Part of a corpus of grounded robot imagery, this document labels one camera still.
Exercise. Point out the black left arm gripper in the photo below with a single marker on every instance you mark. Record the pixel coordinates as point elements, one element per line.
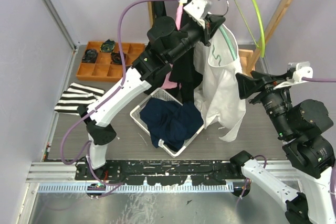
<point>211,27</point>

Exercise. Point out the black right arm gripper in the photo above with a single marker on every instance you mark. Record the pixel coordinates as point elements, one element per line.
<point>265,83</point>

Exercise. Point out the mint green hanger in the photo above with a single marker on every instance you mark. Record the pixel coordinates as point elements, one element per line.
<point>226,37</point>

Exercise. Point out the white t shirt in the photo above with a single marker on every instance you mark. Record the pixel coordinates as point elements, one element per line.
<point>217,97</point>

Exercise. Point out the lime green hanger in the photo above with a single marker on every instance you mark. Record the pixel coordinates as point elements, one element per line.
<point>261,42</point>

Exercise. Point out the navy blue t shirt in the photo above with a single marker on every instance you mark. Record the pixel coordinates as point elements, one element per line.
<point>171,122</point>

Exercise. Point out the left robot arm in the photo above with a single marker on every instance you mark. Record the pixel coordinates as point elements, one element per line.
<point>167,45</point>

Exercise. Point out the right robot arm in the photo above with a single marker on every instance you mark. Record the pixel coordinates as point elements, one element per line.
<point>300,127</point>

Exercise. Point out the plain black t shirt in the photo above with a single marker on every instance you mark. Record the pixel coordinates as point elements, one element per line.
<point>186,77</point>

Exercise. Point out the pink t shirt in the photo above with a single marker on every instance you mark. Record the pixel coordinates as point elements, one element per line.
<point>167,84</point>

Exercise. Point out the wooden clothes rack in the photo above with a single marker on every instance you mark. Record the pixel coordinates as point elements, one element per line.
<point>275,11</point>

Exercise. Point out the rolled dark sock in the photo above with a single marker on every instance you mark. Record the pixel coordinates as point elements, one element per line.
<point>107,46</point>
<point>116,58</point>
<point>90,56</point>

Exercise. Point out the orange wooden compartment tray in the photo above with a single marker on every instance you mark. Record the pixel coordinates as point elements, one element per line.
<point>102,69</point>

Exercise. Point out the black white striped cloth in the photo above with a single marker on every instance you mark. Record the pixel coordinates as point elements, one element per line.
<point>76,95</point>

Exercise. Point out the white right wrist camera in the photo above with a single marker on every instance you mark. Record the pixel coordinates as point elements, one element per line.
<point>295,72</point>

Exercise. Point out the grey slotted cable duct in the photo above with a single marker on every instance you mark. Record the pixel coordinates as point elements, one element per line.
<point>93,188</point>

